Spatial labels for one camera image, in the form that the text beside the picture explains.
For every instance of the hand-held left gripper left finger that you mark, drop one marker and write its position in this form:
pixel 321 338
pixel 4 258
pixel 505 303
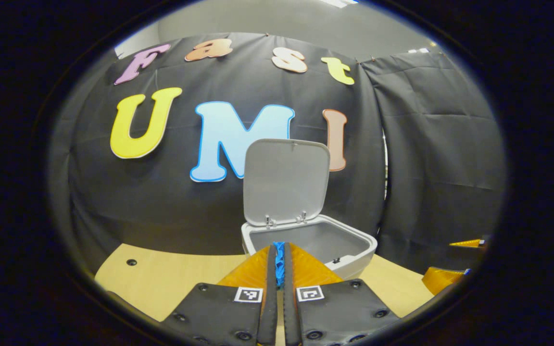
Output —
pixel 270 312

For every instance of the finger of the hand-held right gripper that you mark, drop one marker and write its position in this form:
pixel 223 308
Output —
pixel 443 280
pixel 469 243

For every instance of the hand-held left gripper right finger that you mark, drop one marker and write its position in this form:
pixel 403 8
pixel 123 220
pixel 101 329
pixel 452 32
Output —
pixel 290 317

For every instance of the blue paper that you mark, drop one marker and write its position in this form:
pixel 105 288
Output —
pixel 279 264

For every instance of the white desktop garbage bin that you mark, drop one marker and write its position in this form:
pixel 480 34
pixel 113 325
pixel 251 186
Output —
pixel 286 178

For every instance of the wooden desktop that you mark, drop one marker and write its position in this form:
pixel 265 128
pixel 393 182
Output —
pixel 171 283

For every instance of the black backdrop cloth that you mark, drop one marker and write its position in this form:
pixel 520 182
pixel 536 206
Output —
pixel 426 144

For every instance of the small ceiling light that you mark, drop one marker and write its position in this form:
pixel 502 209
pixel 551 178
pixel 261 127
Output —
pixel 419 50

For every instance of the ceiling light panel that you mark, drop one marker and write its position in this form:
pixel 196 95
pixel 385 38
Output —
pixel 339 3

